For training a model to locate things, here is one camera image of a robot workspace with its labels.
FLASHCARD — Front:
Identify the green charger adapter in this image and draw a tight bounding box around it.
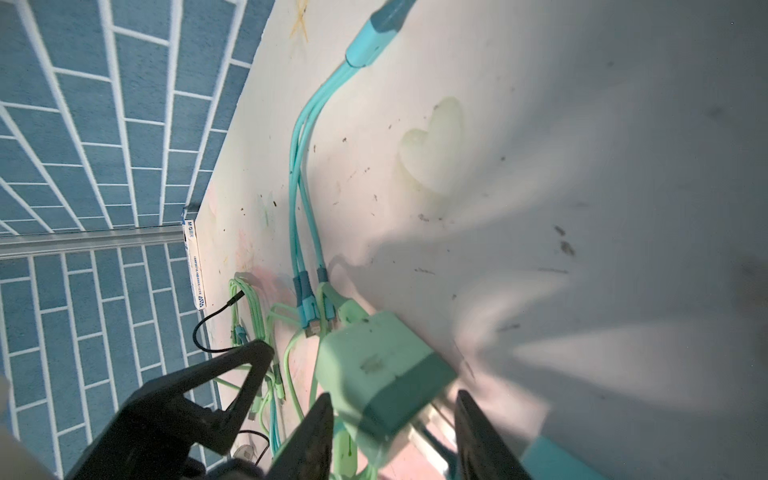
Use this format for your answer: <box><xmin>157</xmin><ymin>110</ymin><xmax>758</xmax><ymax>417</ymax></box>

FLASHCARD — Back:
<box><xmin>316</xmin><ymin>311</ymin><xmax>457</xmax><ymax>444</ymax></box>

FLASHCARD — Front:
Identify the blue white small box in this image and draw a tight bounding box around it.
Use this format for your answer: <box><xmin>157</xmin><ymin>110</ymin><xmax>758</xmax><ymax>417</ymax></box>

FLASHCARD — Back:
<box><xmin>182</xmin><ymin>219</ymin><xmax>207</xmax><ymax>310</ymax></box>

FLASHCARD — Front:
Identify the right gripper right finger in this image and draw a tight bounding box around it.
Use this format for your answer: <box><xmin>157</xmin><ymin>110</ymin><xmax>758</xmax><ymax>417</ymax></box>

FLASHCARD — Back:
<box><xmin>454</xmin><ymin>390</ymin><xmax>531</xmax><ymax>480</ymax></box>

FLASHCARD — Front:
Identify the light green usb cable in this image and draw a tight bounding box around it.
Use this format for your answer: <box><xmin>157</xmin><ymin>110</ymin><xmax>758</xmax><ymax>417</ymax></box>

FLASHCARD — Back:
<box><xmin>227</xmin><ymin>275</ymin><xmax>373</xmax><ymax>480</ymax></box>

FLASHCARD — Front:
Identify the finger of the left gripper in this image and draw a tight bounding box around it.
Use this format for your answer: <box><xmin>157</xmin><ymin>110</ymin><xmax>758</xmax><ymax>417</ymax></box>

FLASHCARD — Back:
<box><xmin>67</xmin><ymin>341</ymin><xmax>274</xmax><ymax>479</ymax></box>

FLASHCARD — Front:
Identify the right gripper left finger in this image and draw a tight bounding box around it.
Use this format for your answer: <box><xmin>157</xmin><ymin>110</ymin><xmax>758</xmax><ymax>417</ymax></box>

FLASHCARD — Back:
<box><xmin>266</xmin><ymin>393</ymin><xmax>334</xmax><ymax>480</ymax></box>

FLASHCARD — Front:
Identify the teal usb cable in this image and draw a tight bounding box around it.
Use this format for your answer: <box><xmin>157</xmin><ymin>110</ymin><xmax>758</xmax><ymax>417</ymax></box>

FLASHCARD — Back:
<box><xmin>287</xmin><ymin>0</ymin><xmax>418</xmax><ymax>337</ymax></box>

